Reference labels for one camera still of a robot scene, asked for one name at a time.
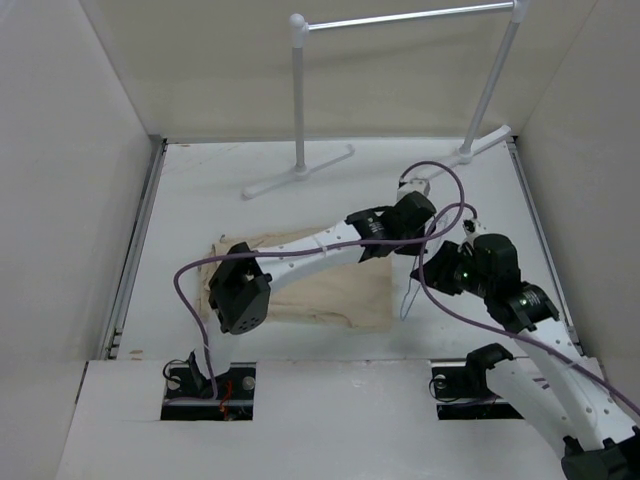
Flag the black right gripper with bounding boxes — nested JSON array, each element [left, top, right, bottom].
[[409, 240, 494, 299]]

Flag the beige trousers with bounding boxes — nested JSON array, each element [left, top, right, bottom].
[[195, 227, 394, 333]]

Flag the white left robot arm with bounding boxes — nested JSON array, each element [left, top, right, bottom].
[[189, 191, 436, 399]]

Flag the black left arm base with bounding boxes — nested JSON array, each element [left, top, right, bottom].
[[160, 352, 257, 422]]

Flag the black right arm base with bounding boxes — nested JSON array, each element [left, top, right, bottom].
[[428, 343, 523, 421]]

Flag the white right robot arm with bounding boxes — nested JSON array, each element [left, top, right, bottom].
[[411, 234, 639, 479]]

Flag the white clothes rack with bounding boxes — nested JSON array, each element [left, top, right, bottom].
[[241, 1, 530, 200]]

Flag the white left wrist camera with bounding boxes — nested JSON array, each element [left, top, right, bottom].
[[396, 177, 431, 201]]

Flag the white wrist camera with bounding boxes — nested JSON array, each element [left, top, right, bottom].
[[396, 177, 431, 201], [463, 218, 488, 248]]

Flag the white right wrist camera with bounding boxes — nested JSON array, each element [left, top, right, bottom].
[[463, 218, 488, 248]]

